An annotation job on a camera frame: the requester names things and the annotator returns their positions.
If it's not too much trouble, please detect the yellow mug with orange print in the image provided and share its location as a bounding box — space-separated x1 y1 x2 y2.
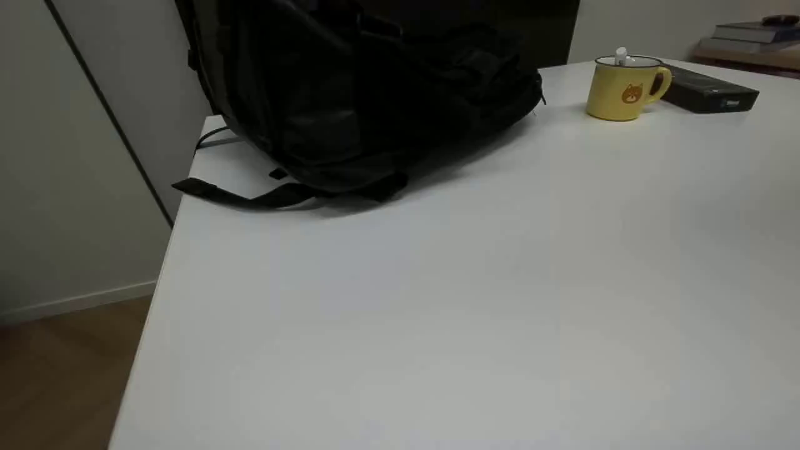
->
583 54 676 125

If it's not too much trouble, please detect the thin black cable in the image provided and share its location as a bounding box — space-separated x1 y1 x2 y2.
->
193 122 233 154

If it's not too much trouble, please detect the grey book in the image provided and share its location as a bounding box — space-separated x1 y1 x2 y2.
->
710 17 800 47

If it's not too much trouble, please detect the black backpack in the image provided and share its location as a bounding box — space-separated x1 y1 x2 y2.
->
170 0 547 210

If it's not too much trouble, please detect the beige book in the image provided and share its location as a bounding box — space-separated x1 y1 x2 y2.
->
690 36 800 75

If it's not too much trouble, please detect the dark furniture panel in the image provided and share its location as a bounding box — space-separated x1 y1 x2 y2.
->
466 0 583 70

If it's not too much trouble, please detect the black hex key set box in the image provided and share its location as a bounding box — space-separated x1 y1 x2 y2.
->
658 60 763 115

